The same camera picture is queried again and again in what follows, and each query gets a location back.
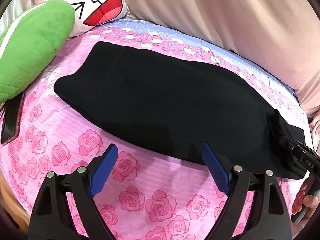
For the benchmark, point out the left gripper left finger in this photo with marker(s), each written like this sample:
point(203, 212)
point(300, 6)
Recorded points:
point(51, 216)

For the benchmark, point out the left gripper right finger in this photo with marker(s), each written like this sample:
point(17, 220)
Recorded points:
point(255, 208)

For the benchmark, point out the black pants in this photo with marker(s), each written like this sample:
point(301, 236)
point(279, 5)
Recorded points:
point(174, 107)

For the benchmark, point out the right hand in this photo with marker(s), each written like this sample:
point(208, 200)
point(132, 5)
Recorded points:
point(309, 201)

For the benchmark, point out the floral pastel blanket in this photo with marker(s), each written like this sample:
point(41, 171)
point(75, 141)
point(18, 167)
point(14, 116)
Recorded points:
point(315, 133)

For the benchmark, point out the pink rose bed sheet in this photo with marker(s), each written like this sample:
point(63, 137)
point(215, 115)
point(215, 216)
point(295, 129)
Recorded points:
point(147, 195)

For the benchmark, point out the black smartphone pink case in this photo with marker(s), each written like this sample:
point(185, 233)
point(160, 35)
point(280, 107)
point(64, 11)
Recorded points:
point(12, 118)

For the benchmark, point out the beige quilt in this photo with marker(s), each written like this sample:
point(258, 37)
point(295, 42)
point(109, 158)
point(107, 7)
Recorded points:
point(282, 36)

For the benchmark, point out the green plush pillow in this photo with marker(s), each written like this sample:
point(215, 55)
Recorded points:
point(30, 43)

